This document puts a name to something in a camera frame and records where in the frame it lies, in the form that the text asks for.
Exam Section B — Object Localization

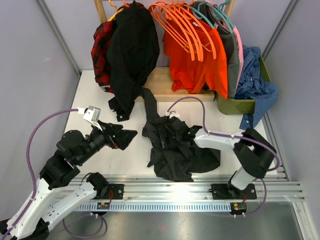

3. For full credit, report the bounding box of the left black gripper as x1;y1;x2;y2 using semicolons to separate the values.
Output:
76;119;138;165

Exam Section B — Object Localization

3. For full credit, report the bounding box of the dark grey striped shirt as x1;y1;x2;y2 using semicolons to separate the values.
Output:
141;88;221;182

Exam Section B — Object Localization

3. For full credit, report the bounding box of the blue checked shirt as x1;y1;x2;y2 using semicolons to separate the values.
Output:
234;45;279;130

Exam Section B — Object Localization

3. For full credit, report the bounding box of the orange hanger of blue shirt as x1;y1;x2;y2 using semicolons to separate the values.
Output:
148;1;190;54

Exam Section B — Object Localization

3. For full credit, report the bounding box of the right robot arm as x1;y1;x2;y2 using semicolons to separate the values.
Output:
165;117;279;200

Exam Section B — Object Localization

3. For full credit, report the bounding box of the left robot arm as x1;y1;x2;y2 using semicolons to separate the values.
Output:
0;123;138;240

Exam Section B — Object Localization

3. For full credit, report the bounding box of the orange t-shirt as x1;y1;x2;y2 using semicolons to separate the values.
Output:
162;21;228;99

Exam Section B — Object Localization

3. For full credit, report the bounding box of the red black plaid shirt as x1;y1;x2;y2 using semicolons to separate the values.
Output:
91;20;117;93

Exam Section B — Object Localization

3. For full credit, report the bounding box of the grey t-shirt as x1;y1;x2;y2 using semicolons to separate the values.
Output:
197;1;241;98

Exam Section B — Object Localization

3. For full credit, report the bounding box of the empty orange hanger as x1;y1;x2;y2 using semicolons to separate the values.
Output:
169;0;204;62
149;0;204;61

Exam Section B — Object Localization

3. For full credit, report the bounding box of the teal hanger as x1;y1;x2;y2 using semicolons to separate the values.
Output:
190;0;235;33

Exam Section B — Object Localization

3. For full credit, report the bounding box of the yellow hanger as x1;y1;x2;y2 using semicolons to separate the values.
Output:
107;0;124;22

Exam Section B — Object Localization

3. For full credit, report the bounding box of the pink hanger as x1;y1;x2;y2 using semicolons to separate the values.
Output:
217;23;244;87

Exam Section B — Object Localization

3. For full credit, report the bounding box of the wooden clothes rack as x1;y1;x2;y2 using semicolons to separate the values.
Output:
93;0;236;102

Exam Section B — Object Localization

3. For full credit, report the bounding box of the green laundry basket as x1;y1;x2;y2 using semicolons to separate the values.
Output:
214;56;271;115

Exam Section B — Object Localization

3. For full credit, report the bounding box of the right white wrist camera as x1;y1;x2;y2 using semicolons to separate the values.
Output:
164;110;180;119

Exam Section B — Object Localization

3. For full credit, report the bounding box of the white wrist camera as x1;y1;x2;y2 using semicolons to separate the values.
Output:
164;110;180;119
77;105;102;130

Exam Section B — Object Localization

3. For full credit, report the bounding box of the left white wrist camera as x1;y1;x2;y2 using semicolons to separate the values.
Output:
77;105;102;130

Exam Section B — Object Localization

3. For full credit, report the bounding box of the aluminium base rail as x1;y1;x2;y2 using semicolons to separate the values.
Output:
54;159;307;213

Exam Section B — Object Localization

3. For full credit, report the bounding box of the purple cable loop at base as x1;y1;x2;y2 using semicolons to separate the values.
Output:
61;212;109;238

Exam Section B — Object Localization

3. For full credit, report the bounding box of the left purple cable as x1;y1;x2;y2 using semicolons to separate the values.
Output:
0;107;80;240

